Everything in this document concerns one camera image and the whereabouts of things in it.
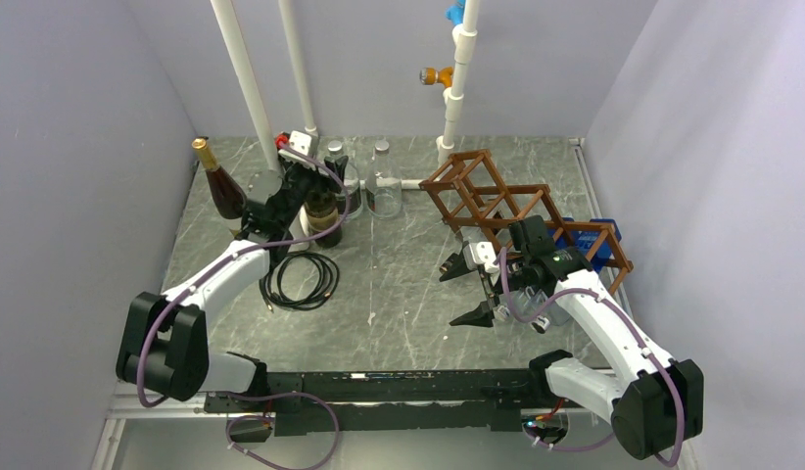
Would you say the blue pipe valve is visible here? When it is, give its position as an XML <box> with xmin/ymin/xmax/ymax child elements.
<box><xmin>445</xmin><ymin>0</ymin><xmax>466</xmax><ymax>26</ymax></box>

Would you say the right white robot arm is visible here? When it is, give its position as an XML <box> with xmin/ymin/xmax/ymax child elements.
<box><xmin>440</xmin><ymin>215</ymin><xmax>704</xmax><ymax>468</ymax></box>

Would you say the clear square bottle black cap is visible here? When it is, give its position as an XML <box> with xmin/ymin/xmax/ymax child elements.
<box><xmin>528</xmin><ymin>293</ymin><xmax>571</xmax><ymax>334</ymax></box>

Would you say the orange pipe valve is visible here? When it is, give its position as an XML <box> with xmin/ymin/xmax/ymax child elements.
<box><xmin>419</xmin><ymin>66</ymin><xmax>453</xmax><ymax>89</ymax></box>

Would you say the white PVC pipe frame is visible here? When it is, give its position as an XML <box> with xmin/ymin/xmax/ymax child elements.
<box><xmin>210</xmin><ymin>0</ymin><xmax>483</xmax><ymax>255</ymax></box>

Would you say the dark green wine bottle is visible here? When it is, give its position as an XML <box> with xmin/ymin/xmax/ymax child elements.
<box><xmin>305</xmin><ymin>189</ymin><xmax>343</xmax><ymax>249</ymax></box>

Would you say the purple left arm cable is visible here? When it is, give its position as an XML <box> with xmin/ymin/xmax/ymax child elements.
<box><xmin>136</xmin><ymin>145</ymin><xmax>352</xmax><ymax>470</ymax></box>

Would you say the black coiled cable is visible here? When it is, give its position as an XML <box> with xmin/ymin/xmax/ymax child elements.
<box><xmin>260</xmin><ymin>251</ymin><xmax>341</xmax><ymax>312</ymax></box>

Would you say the blue label clear bottle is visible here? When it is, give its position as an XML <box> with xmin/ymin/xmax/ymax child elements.
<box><xmin>494</xmin><ymin>216</ymin><xmax>621</xmax><ymax>324</ymax></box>

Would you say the dark red wine bottle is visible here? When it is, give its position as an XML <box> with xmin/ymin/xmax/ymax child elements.
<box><xmin>191</xmin><ymin>137</ymin><xmax>247</xmax><ymax>236</ymax></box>

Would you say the clear glass bottle white cap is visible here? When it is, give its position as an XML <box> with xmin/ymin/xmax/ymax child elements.
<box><xmin>324</xmin><ymin>140</ymin><xmax>362</xmax><ymax>220</ymax></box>

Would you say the clear glass bottle silver cap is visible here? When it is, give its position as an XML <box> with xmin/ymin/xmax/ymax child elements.
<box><xmin>364</xmin><ymin>139</ymin><xmax>403</xmax><ymax>218</ymax></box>

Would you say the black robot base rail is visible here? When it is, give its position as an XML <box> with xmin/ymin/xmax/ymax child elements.
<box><xmin>205</xmin><ymin>368</ymin><xmax>558</xmax><ymax>437</ymax></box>

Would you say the brown wooden wine rack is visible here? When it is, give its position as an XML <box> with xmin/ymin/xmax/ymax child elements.
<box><xmin>419</xmin><ymin>149</ymin><xmax>634</xmax><ymax>294</ymax></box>

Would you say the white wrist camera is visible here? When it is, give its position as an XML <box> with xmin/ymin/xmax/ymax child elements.
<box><xmin>461</xmin><ymin>241</ymin><xmax>499</xmax><ymax>274</ymax></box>
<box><xmin>274</xmin><ymin>130</ymin><xmax>319</xmax><ymax>163</ymax></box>

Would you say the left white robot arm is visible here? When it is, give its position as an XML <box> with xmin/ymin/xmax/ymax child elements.
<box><xmin>116</xmin><ymin>160</ymin><xmax>345</xmax><ymax>411</ymax></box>

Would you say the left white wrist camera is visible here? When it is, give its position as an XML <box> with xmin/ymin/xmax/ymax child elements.
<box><xmin>274</xmin><ymin>130</ymin><xmax>319</xmax><ymax>163</ymax></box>

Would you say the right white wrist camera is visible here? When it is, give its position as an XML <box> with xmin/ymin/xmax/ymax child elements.
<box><xmin>461</xmin><ymin>241</ymin><xmax>499</xmax><ymax>274</ymax></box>

